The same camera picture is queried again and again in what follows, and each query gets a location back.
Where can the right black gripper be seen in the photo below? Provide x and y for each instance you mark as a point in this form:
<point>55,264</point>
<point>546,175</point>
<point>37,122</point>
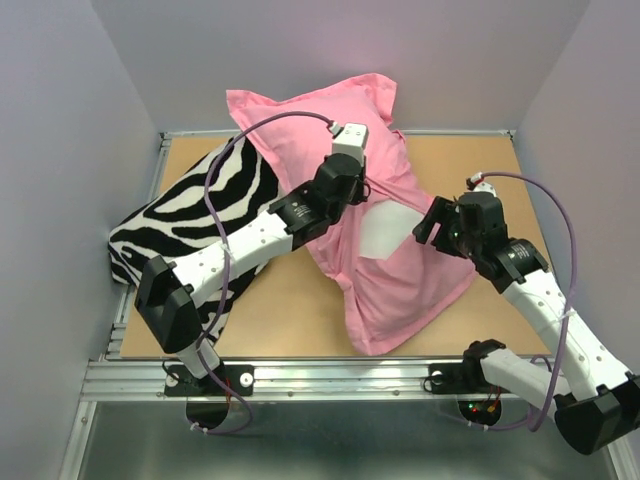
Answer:
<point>442,210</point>

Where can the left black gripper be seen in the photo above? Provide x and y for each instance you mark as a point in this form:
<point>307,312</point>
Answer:
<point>359,193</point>

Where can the white pillow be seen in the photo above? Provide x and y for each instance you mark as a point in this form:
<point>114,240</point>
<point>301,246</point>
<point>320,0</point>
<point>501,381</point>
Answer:
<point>384,227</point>

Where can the plain pink pillow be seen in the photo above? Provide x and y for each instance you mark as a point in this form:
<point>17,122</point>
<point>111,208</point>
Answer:
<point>388,301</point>

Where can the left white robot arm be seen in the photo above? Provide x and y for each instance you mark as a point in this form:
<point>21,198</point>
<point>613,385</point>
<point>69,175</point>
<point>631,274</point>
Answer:
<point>170,293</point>

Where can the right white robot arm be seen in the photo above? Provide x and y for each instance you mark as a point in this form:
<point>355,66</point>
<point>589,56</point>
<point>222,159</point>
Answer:
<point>594,400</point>

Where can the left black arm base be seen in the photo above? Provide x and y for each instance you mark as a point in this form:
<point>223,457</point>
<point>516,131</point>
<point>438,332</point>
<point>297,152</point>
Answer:
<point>179,382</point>

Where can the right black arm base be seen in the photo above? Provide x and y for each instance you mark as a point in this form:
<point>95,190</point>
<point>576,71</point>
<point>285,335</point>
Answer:
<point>459,377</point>

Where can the zebra striped pillow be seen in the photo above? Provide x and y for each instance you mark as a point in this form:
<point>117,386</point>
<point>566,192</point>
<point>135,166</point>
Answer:
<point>177,222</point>

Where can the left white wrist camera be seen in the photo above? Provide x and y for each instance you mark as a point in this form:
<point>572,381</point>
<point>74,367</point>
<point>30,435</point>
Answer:
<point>351,140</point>

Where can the aluminium frame rail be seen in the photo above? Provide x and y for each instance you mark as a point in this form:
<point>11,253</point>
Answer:
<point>276,380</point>

